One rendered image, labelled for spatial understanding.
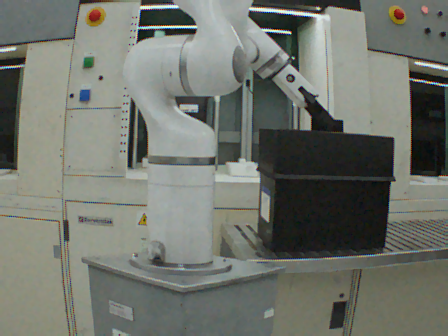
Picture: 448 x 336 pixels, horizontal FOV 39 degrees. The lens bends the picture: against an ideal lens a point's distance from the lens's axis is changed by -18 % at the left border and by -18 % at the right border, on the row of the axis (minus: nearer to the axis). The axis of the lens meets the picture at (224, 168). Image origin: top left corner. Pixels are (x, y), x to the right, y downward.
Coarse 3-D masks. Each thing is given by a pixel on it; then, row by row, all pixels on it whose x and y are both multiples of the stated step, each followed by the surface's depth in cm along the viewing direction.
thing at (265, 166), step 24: (312, 120) 164; (336, 120) 165; (264, 144) 166; (288, 144) 150; (312, 144) 151; (336, 144) 151; (360, 144) 152; (384, 144) 152; (264, 168) 165; (288, 168) 151; (312, 168) 151; (336, 168) 151; (360, 168) 152; (384, 168) 152
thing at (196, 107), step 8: (176, 96) 252; (184, 96) 253; (200, 96) 253; (208, 96) 253; (184, 104) 253; (192, 104) 253; (200, 104) 253; (184, 112) 253; (192, 112) 253; (200, 112) 253; (144, 120) 253; (200, 120) 254; (144, 128) 252; (144, 136) 252; (144, 144) 252
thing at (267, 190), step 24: (264, 192) 167; (288, 192) 152; (312, 192) 152; (336, 192) 152; (360, 192) 153; (384, 192) 153; (264, 216) 166; (288, 216) 152; (312, 216) 152; (336, 216) 153; (360, 216) 153; (384, 216) 154; (264, 240) 164; (288, 240) 152; (312, 240) 153; (336, 240) 153; (360, 240) 153; (384, 240) 154
